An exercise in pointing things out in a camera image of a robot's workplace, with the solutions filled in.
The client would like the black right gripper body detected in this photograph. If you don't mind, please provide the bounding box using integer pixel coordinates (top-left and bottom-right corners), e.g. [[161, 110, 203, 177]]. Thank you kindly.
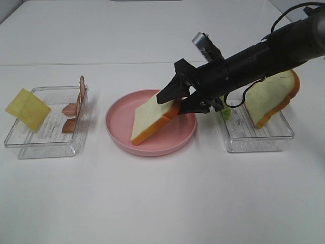
[[174, 59, 223, 112]]

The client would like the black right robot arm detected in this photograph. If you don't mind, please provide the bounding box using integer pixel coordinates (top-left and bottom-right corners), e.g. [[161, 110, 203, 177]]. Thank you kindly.
[[156, 3, 324, 114]]

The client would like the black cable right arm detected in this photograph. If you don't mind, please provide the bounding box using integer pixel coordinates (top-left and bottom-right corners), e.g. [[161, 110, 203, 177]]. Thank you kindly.
[[220, 2, 322, 109]]

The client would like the pink round plate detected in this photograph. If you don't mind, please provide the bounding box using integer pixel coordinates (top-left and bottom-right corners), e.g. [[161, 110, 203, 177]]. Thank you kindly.
[[105, 89, 197, 157]]

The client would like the clear plastic left tray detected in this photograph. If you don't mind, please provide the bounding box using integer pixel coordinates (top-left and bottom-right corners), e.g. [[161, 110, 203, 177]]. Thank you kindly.
[[4, 85, 91, 159]]

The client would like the clear plastic tray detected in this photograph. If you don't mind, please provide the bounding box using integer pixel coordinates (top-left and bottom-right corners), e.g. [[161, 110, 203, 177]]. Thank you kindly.
[[4, 85, 91, 159], [216, 105, 295, 153]]

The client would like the clear plastic right tray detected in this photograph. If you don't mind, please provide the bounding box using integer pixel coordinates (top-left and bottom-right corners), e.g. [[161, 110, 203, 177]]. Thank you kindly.
[[216, 105, 295, 153]]

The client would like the yellow cheese slice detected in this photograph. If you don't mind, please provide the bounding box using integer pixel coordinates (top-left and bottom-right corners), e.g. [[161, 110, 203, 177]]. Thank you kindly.
[[19, 89, 51, 132], [5, 88, 31, 117]]

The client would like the bacon strip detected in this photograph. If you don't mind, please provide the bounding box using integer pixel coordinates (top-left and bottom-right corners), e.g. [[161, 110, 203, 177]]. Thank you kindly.
[[61, 117, 78, 134], [61, 76, 86, 118]]

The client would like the green lettuce leaf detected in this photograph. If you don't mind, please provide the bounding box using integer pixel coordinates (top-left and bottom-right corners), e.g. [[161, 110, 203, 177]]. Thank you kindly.
[[218, 95, 231, 120]]

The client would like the white bread slice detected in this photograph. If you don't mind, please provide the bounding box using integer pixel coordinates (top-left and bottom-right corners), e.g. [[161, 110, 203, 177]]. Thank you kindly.
[[131, 93, 181, 145]]

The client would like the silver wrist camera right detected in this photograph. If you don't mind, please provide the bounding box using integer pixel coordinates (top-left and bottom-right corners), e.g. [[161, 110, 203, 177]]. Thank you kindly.
[[192, 32, 224, 62]]

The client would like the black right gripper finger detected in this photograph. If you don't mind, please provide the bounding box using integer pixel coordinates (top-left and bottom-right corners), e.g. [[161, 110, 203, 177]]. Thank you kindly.
[[178, 91, 212, 115], [156, 74, 191, 104]]

